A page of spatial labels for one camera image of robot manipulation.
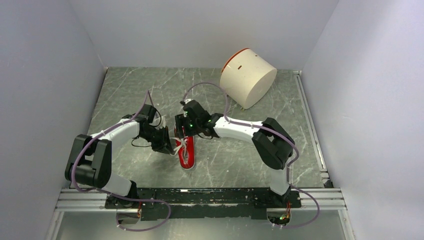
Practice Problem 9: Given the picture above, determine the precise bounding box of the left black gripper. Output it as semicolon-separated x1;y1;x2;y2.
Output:
139;125;175;156

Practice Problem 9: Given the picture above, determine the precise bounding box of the red canvas sneaker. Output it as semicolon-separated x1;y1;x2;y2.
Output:
174;126;196;170

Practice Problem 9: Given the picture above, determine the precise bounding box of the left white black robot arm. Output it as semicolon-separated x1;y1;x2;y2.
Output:
64;104;175;208

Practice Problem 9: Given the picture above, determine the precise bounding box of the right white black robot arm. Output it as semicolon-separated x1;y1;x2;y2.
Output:
175;99;295;207

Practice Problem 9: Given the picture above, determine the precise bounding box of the white cylindrical container orange rim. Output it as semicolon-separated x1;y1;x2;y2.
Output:
219;48;278;109

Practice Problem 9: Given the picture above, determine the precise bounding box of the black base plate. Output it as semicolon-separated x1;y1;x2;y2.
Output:
104;187;302;221

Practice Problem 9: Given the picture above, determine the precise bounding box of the aluminium frame rail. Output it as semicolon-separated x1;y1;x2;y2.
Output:
46;71;355;240

